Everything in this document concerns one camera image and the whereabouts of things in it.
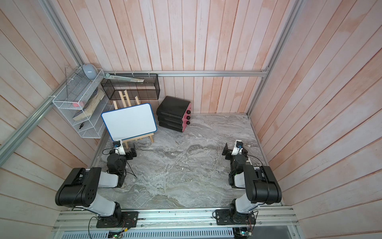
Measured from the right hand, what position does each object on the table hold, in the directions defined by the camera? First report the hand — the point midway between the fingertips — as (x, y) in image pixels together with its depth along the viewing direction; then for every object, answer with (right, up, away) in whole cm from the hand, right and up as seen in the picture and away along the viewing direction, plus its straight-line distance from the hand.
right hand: (234, 143), depth 91 cm
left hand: (-67, -1, +1) cm, 67 cm away
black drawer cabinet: (-38, +19, +7) cm, 43 cm away
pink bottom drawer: (-31, +14, +19) cm, 39 cm away
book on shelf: (-83, +20, -12) cm, 86 cm away
